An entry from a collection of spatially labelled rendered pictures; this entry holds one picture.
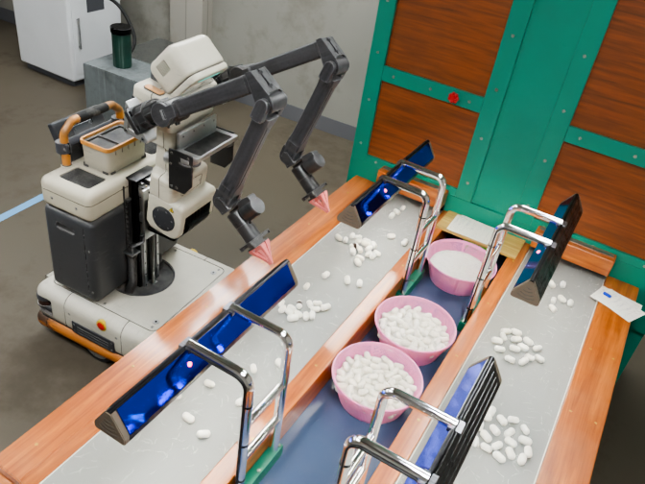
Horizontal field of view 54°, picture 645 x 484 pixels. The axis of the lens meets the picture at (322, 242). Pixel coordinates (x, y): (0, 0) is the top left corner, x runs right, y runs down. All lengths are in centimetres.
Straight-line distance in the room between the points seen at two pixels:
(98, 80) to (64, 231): 231
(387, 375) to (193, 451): 60
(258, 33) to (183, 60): 292
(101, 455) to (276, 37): 380
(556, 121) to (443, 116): 43
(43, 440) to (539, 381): 139
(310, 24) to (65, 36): 184
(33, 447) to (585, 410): 148
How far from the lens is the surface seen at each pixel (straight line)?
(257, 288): 153
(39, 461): 167
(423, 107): 258
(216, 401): 177
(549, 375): 211
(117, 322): 268
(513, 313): 228
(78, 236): 258
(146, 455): 167
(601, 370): 218
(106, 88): 477
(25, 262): 350
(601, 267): 256
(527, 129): 248
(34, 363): 296
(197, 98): 195
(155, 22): 563
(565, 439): 192
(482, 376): 145
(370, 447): 124
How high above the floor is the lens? 209
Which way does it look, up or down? 35 degrees down
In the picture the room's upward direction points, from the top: 9 degrees clockwise
